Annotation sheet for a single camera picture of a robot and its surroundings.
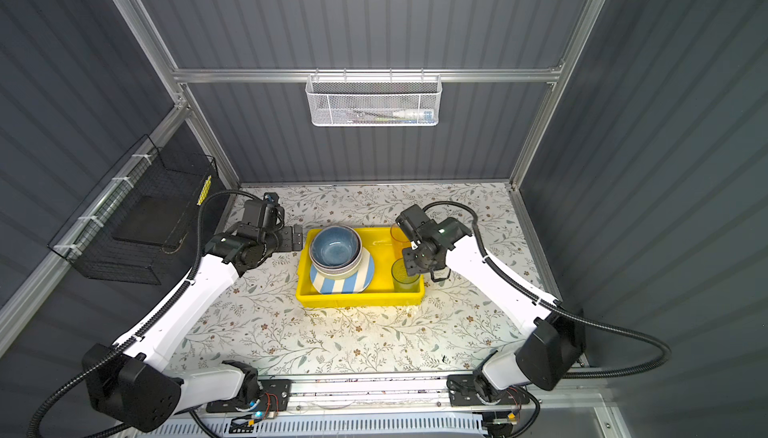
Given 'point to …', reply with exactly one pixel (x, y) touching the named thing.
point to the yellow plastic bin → (380, 290)
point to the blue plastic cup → (402, 283)
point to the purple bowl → (336, 272)
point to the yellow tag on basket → (205, 191)
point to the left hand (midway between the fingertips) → (282, 232)
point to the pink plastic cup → (400, 241)
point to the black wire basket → (143, 210)
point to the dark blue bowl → (335, 247)
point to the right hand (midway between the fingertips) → (419, 266)
